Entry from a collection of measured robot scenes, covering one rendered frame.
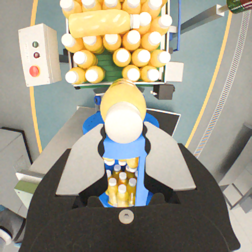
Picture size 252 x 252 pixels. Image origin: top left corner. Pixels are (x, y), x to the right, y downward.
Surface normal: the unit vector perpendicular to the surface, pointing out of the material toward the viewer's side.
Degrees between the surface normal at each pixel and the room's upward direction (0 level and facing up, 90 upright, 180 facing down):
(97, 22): 21
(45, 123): 0
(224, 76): 0
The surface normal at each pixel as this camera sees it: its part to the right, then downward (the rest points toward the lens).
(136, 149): 0.35, 0.41
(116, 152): -0.06, 0.44
